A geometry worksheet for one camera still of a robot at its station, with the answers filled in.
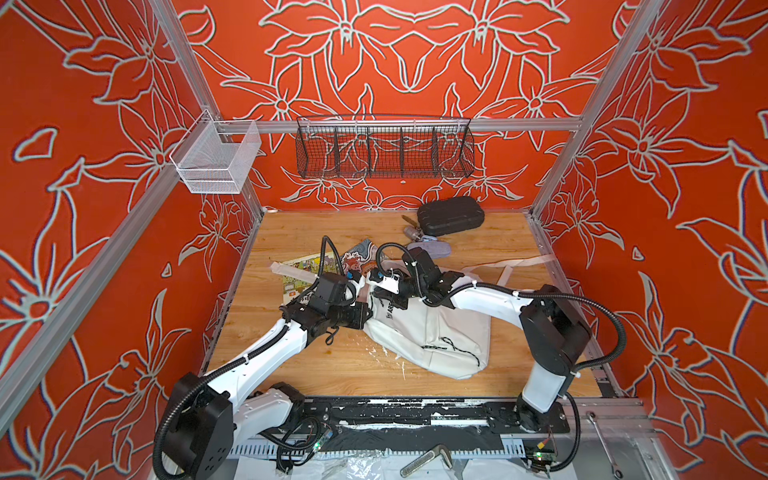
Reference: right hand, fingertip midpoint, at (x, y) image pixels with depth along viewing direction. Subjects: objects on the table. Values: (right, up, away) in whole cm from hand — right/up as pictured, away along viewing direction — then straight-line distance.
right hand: (372, 288), depth 85 cm
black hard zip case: (+28, +23, +27) cm, 45 cm away
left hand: (0, -6, -4) cm, 7 cm away
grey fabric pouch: (+22, +11, +21) cm, 32 cm away
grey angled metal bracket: (+15, -36, -16) cm, 42 cm away
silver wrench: (+56, -38, -19) cm, 70 cm away
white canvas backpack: (+23, -15, -2) cm, 28 cm away
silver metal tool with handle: (+15, +17, +25) cm, 34 cm away
